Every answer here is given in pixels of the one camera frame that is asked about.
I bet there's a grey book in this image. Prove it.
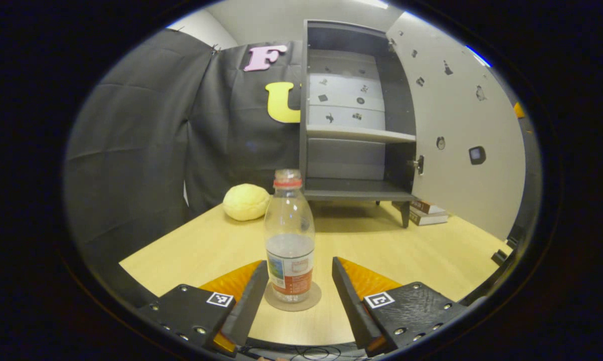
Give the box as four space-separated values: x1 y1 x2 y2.
392 202 450 226

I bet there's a small ceiling light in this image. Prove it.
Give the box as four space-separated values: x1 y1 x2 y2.
464 45 492 68

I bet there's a dark grey cabinet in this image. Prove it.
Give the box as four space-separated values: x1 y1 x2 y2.
299 19 420 229

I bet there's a brown book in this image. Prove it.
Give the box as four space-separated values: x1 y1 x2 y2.
412 200 447 215

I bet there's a black backdrop cloth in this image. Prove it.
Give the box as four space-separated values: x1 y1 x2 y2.
63 28 543 309

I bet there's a white cabinet shelf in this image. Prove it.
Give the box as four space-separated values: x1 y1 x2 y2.
306 124 416 144

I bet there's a grey cabinet door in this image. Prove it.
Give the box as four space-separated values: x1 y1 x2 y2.
385 11 527 241

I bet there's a yellow round bun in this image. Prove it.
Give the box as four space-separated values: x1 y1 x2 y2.
223 184 271 222

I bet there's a round grey coaster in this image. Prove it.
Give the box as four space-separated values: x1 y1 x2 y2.
264 281 322 312

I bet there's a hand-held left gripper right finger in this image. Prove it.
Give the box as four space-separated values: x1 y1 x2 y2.
331 257 470 357

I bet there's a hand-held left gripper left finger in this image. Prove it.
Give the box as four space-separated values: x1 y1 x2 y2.
136 260 270 357

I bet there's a thin black cable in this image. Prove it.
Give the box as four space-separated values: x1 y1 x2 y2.
246 343 362 360

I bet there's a clear plastic bottle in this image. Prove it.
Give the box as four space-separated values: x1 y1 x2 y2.
264 169 316 304

